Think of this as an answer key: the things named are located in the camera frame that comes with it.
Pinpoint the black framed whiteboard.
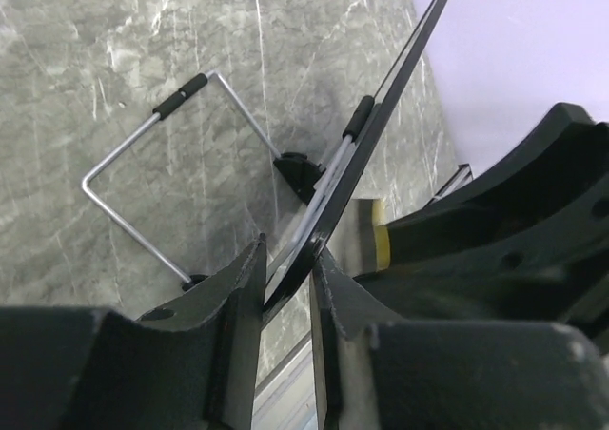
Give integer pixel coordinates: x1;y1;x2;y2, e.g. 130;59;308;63
264;0;448;322

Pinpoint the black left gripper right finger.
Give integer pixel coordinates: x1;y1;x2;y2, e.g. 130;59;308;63
311;253;608;429

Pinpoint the aluminium table edge rail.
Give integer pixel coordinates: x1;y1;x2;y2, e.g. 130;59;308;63
251;331;317;429

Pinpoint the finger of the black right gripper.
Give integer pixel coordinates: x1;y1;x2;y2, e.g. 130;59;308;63
357;103;608;325

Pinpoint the silver wire whiteboard stand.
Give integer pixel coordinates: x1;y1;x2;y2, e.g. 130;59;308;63
81;72;355;285

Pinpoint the yellow grey eraser sponge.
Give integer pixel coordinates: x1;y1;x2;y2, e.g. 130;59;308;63
337;199;391;277

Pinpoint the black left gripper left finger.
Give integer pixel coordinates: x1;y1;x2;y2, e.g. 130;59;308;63
1;237;266;429

